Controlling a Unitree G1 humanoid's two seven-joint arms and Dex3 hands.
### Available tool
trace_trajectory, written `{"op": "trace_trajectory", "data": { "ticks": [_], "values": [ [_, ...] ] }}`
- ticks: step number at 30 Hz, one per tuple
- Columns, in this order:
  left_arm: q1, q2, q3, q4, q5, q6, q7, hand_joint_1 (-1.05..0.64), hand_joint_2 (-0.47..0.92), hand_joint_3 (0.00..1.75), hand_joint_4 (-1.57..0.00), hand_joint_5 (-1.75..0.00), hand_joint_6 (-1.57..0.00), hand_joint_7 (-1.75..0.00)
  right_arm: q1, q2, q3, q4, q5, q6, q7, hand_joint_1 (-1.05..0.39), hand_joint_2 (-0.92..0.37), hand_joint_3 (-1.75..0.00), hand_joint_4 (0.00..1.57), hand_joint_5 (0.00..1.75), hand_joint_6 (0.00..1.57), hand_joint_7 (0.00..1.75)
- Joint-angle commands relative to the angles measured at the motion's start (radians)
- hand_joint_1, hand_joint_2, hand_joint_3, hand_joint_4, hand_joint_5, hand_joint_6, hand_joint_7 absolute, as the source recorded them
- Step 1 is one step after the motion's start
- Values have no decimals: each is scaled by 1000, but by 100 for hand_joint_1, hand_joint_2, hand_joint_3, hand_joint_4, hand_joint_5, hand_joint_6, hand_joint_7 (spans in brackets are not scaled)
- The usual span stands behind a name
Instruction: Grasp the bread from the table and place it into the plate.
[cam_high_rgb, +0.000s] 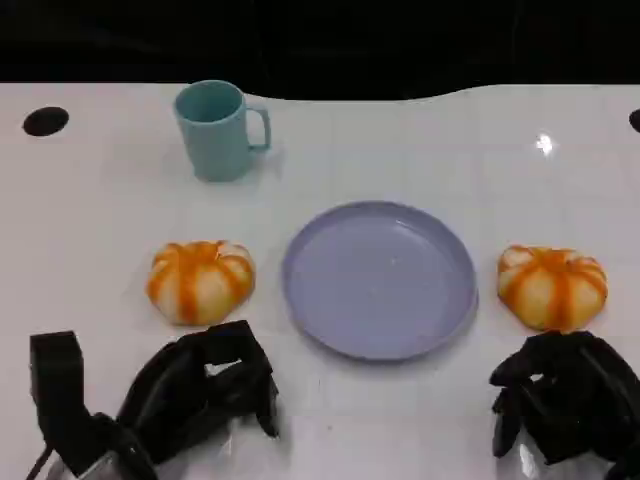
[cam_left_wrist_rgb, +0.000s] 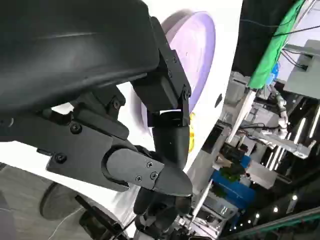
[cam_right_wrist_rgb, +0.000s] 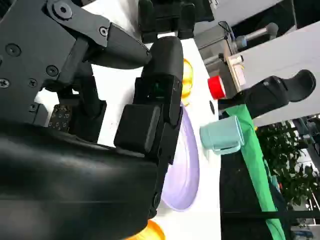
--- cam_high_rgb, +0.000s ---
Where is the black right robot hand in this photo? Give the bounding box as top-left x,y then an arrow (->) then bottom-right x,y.
488,328 -> 640,466

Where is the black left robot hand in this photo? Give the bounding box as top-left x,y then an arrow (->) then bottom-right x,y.
115,319 -> 281,466

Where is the orange and white bread roll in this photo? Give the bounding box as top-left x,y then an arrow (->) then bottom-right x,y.
496,243 -> 609,332
145,240 -> 258,328

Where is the lilac plate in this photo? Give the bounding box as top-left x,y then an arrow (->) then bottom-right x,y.
281,200 -> 480,364

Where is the pale green mug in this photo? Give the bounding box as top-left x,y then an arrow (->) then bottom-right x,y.
173,78 -> 273,184

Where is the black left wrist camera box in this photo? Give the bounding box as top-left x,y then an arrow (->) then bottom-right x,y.
28,329 -> 96,454

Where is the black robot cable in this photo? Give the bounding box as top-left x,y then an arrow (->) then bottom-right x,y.
24,446 -> 54,480

